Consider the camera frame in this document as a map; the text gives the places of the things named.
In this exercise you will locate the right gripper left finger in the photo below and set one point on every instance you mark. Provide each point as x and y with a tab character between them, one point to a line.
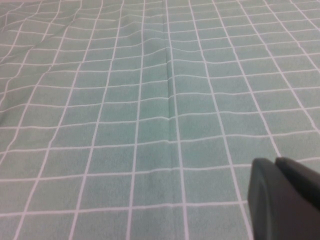
275	205

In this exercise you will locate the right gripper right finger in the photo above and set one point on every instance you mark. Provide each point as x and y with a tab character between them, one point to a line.
303	178

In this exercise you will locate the green white checked tablecloth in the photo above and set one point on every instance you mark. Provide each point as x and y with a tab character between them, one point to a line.
125	100

